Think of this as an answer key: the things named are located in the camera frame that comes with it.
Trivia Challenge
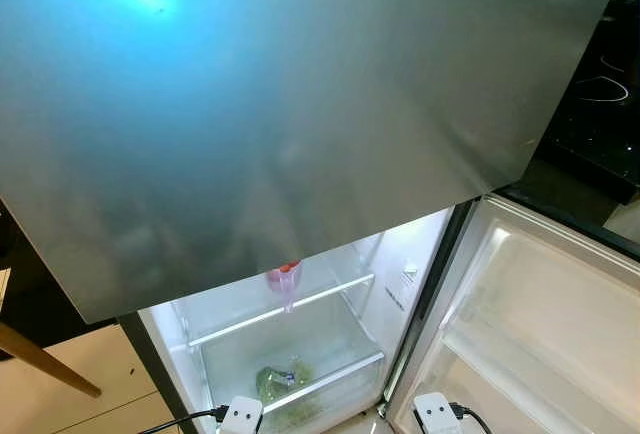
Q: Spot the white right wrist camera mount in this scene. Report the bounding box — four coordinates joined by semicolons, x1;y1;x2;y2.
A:
413;392;463;434

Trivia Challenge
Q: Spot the brown wooden furniture leg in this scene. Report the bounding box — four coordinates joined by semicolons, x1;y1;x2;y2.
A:
0;319;103;398

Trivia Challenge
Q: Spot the black induction cooktop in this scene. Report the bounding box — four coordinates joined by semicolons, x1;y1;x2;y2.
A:
535;0;640;205

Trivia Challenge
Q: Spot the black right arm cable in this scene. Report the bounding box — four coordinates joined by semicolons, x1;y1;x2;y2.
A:
450;402;493;434

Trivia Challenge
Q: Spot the stainless steel freezer door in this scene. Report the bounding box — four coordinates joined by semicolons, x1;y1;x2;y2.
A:
0;0;629;325

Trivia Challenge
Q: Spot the clear fridge crisper drawer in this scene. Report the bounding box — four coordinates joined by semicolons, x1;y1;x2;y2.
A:
198;299;389;434

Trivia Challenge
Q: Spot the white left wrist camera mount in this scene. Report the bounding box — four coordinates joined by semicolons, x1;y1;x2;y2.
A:
218;396;264;434

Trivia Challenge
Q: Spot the glass fridge shelf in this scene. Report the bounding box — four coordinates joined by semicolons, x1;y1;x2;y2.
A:
170;249;379;351

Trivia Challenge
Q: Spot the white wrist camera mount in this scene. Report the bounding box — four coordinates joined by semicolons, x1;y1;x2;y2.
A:
218;396;264;434
413;392;463;434

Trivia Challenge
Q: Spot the green vegetable bag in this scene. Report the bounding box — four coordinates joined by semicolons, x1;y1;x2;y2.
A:
255;357;321;430

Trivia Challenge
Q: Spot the purple translucent measuring cup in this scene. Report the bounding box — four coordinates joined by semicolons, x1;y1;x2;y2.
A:
265;259;304;315

